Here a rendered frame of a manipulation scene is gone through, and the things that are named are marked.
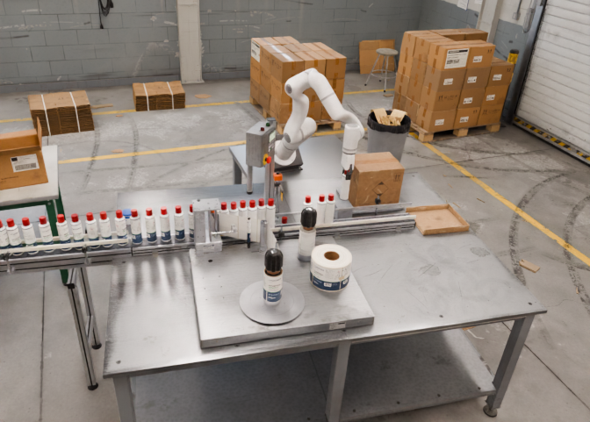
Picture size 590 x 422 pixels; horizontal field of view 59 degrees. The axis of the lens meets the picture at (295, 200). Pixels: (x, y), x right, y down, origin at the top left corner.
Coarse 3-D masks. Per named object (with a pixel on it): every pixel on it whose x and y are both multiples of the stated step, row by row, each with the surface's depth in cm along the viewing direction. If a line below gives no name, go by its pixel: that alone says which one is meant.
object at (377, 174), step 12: (360, 156) 335; (372, 156) 336; (384, 156) 337; (360, 168) 320; (372, 168) 321; (384, 168) 322; (396, 168) 323; (360, 180) 320; (372, 180) 322; (384, 180) 324; (396, 180) 327; (360, 192) 325; (372, 192) 327; (384, 192) 329; (396, 192) 332; (360, 204) 329; (372, 204) 332
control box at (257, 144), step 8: (256, 128) 275; (264, 128) 275; (272, 128) 278; (248, 136) 271; (256, 136) 269; (264, 136) 270; (248, 144) 273; (256, 144) 271; (264, 144) 272; (248, 152) 275; (256, 152) 274; (264, 152) 275; (272, 152) 286; (248, 160) 278; (256, 160) 276; (264, 160) 277
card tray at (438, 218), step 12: (444, 204) 339; (420, 216) 331; (432, 216) 332; (444, 216) 332; (456, 216) 332; (420, 228) 319; (432, 228) 319; (444, 228) 314; (456, 228) 317; (468, 228) 319
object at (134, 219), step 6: (132, 210) 273; (132, 216) 273; (138, 216) 275; (132, 222) 274; (138, 222) 275; (132, 228) 276; (138, 228) 276; (132, 234) 279; (138, 234) 278; (138, 240) 280
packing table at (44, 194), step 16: (48, 160) 381; (48, 176) 360; (0, 192) 339; (16, 192) 340; (32, 192) 341; (48, 192) 342; (0, 208) 336; (16, 208) 339; (48, 208) 346; (64, 272) 374
